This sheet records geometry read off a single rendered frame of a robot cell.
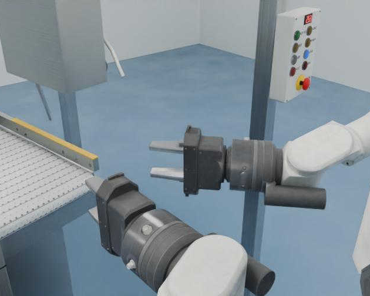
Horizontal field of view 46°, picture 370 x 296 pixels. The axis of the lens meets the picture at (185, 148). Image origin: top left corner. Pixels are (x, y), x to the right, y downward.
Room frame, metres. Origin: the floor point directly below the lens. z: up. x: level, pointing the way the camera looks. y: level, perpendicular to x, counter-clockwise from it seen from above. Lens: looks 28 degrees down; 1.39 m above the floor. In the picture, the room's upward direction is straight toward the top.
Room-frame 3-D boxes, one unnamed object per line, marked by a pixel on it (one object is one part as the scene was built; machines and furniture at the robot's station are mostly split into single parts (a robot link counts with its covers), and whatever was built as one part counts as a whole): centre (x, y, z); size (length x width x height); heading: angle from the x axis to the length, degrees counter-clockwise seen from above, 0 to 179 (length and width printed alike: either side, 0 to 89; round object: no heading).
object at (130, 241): (0.46, 0.06, 1.02); 0.12 x 0.10 x 0.13; 42
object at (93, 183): (0.53, 0.12, 1.06); 0.06 x 0.03 x 0.02; 42
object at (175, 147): (0.66, 0.03, 1.06); 0.06 x 0.03 x 0.02; 82
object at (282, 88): (1.33, -0.34, 1.02); 0.17 x 0.06 x 0.26; 140
